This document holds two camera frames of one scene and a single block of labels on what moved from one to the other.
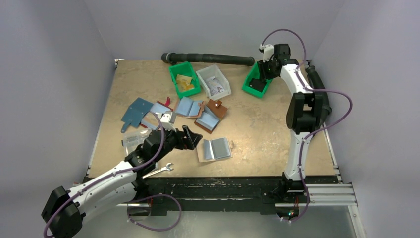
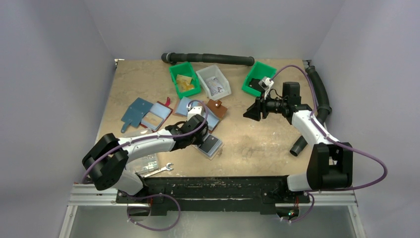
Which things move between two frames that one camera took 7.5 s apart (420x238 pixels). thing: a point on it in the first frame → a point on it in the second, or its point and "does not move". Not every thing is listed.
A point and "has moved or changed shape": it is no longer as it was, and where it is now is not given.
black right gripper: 264,73 → 260,108
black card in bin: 257,84 does not move
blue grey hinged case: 215,148 has moved or changed shape
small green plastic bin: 254,74 does not move
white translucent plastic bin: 216,85 does not move
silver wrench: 163,168 does not move
